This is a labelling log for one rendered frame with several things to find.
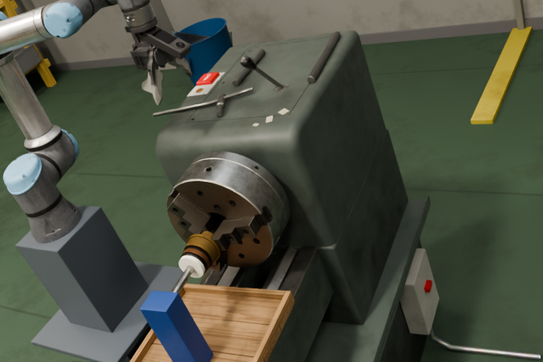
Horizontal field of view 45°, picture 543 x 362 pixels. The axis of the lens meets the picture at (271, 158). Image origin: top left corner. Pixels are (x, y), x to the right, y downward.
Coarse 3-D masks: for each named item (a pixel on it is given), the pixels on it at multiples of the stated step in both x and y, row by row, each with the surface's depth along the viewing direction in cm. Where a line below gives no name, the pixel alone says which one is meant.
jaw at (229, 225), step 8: (264, 208) 168; (248, 216) 168; (256, 216) 167; (264, 216) 167; (224, 224) 170; (232, 224) 168; (240, 224) 166; (248, 224) 164; (256, 224) 166; (264, 224) 168; (216, 232) 169; (224, 232) 167; (232, 232) 165; (240, 232) 167; (248, 232) 166; (256, 232) 166; (216, 240) 166; (224, 240) 167; (232, 240) 167; (240, 240) 167; (224, 248) 167
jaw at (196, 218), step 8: (176, 192) 174; (176, 200) 171; (184, 200) 172; (168, 208) 172; (176, 208) 171; (184, 208) 171; (192, 208) 172; (200, 208) 173; (176, 216) 173; (184, 216) 169; (192, 216) 171; (200, 216) 172; (208, 216) 173; (184, 224) 171; (192, 224) 169; (200, 224) 170; (192, 232) 168
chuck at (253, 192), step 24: (192, 168) 174; (216, 168) 169; (240, 168) 170; (192, 192) 171; (216, 192) 167; (240, 192) 164; (264, 192) 169; (168, 216) 181; (216, 216) 182; (240, 216) 169; (264, 240) 171; (240, 264) 182
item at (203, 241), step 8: (200, 232) 170; (208, 232) 169; (192, 240) 166; (200, 240) 166; (208, 240) 166; (184, 248) 167; (192, 248) 165; (200, 248) 164; (208, 248) 165; (216, 248) 167; (200, 256) 163; (208, 256) 165; (216, 256) 167; (208, 264) 165
